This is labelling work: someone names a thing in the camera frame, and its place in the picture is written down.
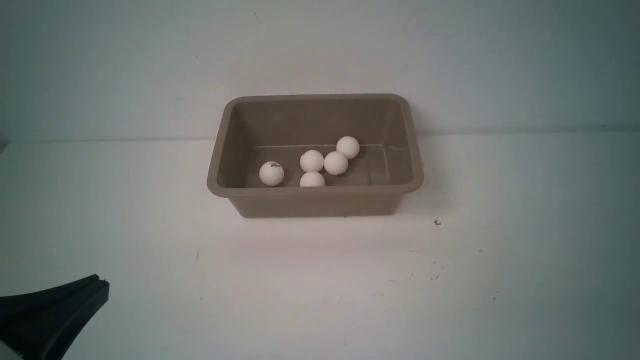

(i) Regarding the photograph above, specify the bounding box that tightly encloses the white ball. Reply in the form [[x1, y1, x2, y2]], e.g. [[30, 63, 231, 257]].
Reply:
[[258, 161, 285, 187], [336, 136, 361, 160], [299, 171, 326, 187], [299, 149, 325, 173], [323, 150, 349, 176]]

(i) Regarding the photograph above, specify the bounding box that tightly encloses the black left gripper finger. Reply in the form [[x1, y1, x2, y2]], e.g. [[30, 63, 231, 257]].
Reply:
[[0, 275, 101, 318], [0, 279, 110, 360]]

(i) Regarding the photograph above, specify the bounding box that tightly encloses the taupe plastic bin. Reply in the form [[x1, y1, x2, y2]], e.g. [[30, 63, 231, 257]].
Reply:
[[206, 93, 425, 218]]

